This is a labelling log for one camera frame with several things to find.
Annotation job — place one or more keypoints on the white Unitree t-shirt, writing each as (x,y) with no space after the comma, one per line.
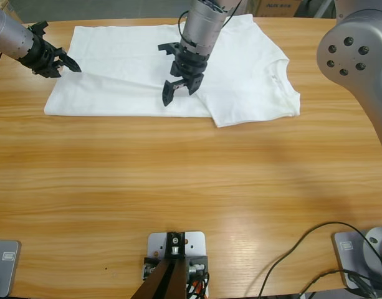
(256,78)

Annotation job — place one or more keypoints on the dark brown camera post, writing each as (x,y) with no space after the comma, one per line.
(159,280)

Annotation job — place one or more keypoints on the white AUX cardboard box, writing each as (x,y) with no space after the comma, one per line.
(278,9)

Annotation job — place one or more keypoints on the grey metal rack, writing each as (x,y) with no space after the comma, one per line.
(315,7)

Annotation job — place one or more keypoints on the black corner bracket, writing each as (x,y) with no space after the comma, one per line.
(148,264)
(197,264)

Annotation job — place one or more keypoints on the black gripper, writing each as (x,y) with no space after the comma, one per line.
(39,56)
(189,65)

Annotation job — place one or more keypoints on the wooden crate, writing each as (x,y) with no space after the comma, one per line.
(10,12)

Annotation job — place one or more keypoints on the white mount plate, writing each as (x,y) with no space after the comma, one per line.
(154,241)

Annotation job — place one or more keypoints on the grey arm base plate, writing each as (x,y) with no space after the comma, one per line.
(7,268)
(346,258)

